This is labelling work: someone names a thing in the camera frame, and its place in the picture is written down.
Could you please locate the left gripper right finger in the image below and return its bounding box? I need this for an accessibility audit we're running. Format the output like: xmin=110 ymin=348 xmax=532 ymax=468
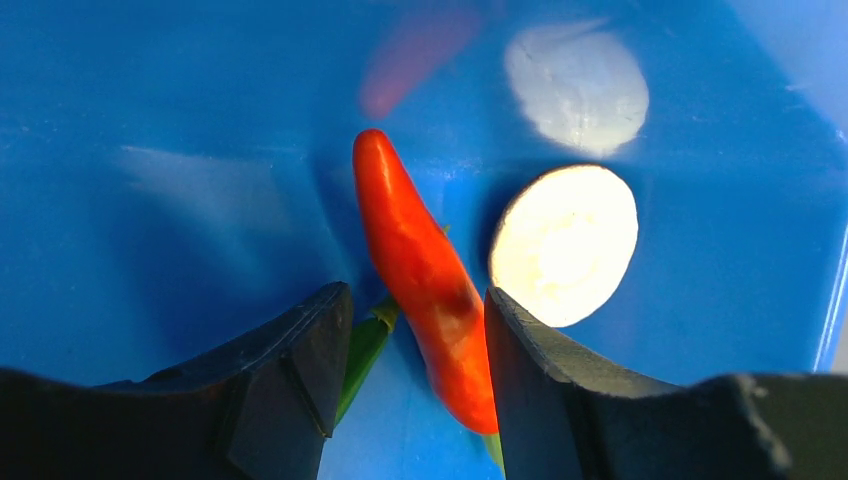
xmin=485 ymin=288 xmax=847 ymax=479

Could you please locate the white round toy slice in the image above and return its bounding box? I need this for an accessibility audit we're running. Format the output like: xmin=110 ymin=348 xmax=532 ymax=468
xmin=488 ymin=164 xmax=639 ymax=328

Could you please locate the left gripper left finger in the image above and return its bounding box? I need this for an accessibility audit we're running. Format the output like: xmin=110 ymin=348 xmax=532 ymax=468
xmin=1 ymin=282 xmax=353 ymax=479

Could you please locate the orange toy carrot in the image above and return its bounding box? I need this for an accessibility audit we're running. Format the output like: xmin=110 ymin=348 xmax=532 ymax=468
xmin=352 ymin=129 xmax=503 ymax=466

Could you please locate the green toy chili pepper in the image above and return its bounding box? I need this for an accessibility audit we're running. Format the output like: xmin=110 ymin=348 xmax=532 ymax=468
xmin=334 ymin=295 xmax=401 ymax=426

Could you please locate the blue plastic bin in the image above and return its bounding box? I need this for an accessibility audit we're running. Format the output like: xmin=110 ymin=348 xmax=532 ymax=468
xmin=1 ymin=1 xmax=847 ymax=479

